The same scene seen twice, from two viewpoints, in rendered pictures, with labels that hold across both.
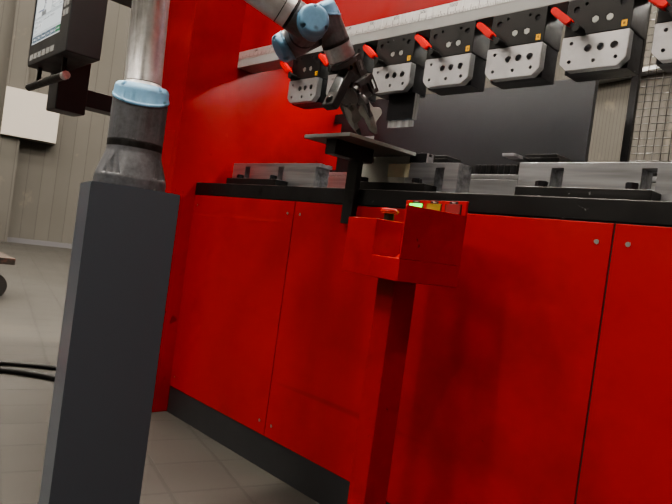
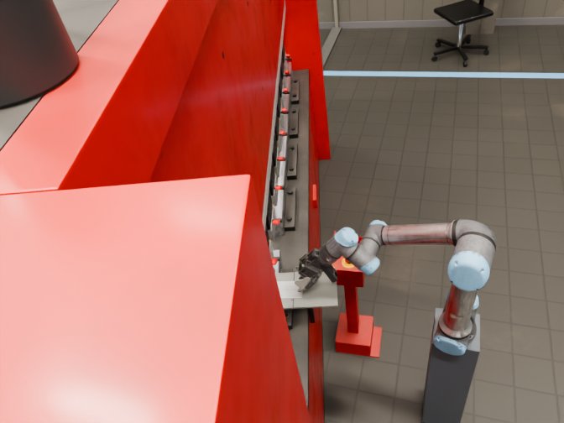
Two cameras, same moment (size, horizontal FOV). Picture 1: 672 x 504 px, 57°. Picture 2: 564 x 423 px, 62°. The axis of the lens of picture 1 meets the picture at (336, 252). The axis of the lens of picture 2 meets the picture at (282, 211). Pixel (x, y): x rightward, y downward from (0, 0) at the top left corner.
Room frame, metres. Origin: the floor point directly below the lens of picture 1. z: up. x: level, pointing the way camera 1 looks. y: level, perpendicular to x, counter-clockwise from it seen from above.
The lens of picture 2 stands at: (2.44, 0.92, 2.56)
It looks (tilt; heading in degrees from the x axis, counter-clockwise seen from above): 43 degrees down; 234
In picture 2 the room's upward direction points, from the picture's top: 11 degrees counter-clockwise
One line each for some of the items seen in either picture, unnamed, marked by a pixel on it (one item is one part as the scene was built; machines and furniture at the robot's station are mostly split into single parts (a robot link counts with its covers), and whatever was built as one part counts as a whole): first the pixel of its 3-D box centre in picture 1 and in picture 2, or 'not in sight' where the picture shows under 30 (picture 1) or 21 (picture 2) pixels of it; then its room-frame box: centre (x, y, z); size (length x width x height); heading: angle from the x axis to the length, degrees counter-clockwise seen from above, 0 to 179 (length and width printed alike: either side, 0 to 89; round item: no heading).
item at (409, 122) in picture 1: (402, 111); not in sight; (1.81, -0.14, 1.13); 0.10 x 0.02 x 0.10; 44
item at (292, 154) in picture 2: not in sight; (292, 161); (1.04, -0.79, 0.89); 0.30 x 0.05 x 0.03; 44
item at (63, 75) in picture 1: (47, 74); not in sight; (2.33, 1.17, 1.20); 0.45 x 0.03 x 0.08; 42
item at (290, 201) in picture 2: (582, 196); (290, 208); (1.33, -0.51, 0.89); 0.30 x 0.05 x 0.03; 44
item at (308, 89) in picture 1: (312, 81); not in sight; (2.12, 0.16, 1.26); 0.15 x 0.09 x 0.17; 44
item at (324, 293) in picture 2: (361, 145); (305, 289); (1.71, -0.03, 1.00); 0.26 x 0.18 x 0.01; 134
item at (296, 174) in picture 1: (277, 177); not in sight; (2.21, 0.24, 0.92); 0.50 x 0.06 x 0.10; 44
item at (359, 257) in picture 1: (403, 237); (348, 258); (1.32, -0.14, 0.75); 0.20 x 0.16 x 0.18; 33
